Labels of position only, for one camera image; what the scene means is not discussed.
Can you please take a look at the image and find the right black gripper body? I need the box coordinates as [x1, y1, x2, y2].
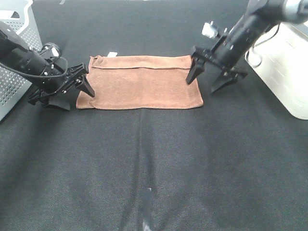
[191, 36, 247, 78]

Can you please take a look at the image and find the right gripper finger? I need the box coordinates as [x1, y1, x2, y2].
[186, 57, 205, 84]
[211, 72, 238, 93]

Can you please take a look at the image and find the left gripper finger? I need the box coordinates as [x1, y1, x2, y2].
[76, 77, 95, 98]
[43, 96, 71, 111]

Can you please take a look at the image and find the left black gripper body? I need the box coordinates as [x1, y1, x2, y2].
[27, 64, 89, 105]

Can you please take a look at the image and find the brown towel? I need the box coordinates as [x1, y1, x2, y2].
[76, 55, 204, 110]

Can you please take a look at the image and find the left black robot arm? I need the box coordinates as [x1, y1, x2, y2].
[0, 22, 95, 111]

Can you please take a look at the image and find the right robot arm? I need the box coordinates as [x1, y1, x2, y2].
[186, 0, 308, 92]

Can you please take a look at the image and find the white plastic storage bin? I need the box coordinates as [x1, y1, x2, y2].
[245, 23, 308, 120]

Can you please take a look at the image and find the grey perforated laundry basket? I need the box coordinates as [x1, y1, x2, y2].
[0, 0, 42, 120]

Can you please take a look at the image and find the black table cloth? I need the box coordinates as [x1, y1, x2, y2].
[0, 0, 308, 231]

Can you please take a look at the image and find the grey tape strip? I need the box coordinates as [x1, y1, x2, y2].
[142, 188, 154, 231]

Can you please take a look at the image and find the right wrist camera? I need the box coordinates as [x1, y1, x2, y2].
[201, 21, 221, 39]

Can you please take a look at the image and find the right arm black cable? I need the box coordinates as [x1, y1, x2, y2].
[250, 23, 281, 68]

